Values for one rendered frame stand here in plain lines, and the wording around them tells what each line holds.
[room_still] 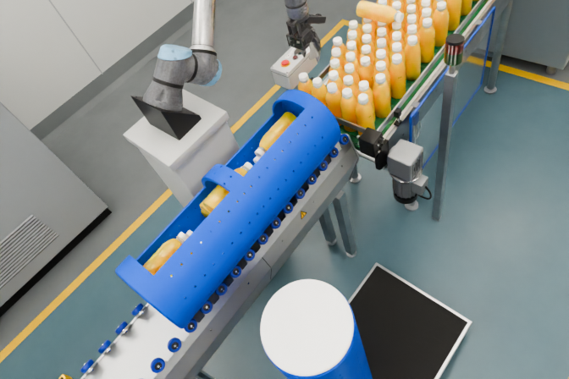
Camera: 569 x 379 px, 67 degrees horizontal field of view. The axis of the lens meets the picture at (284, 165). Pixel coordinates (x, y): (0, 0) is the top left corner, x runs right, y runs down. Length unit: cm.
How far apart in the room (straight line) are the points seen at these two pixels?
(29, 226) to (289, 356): 208
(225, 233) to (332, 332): 43
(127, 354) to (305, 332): 63
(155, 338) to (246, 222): 52
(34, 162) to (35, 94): 137
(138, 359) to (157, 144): 78
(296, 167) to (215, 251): 39
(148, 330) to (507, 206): 200
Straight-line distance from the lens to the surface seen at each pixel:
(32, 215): 300
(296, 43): 162
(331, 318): 134
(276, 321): 137
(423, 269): 251
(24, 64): 403
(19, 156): 279
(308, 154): 151
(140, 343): 165
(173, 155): 170
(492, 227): 267
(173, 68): 168
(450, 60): 172
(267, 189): 142
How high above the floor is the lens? 230
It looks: 51 degrees down
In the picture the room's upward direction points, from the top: 20 degrees counter-clockwise
